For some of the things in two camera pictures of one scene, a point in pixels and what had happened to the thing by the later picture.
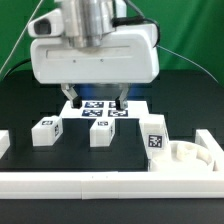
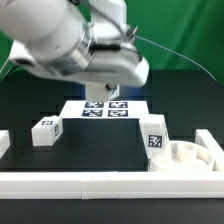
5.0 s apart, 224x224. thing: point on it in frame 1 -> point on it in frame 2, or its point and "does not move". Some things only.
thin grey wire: (163, 48) does not move
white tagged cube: (47, 130) does not move
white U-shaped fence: (97, 185) does not move
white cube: (102, 132) -> (98, 91)
